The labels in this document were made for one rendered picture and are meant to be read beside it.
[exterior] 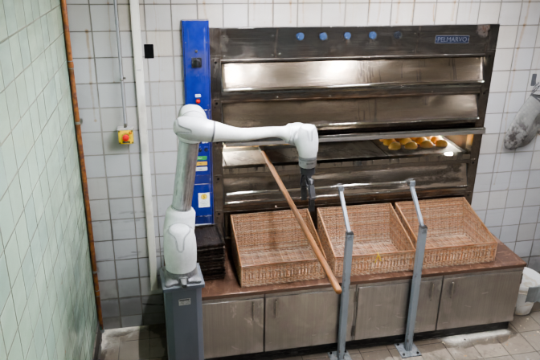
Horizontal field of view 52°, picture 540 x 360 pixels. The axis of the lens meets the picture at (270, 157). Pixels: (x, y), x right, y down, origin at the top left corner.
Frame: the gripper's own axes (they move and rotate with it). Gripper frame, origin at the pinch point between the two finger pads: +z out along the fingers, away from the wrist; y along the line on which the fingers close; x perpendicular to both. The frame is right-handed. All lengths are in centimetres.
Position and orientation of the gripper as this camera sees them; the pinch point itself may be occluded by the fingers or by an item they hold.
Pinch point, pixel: (307, 203)
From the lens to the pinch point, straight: 283.8
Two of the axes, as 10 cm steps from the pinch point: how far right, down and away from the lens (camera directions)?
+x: 9.7, -1.0, 2.1
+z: 0.2, 9.4, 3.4
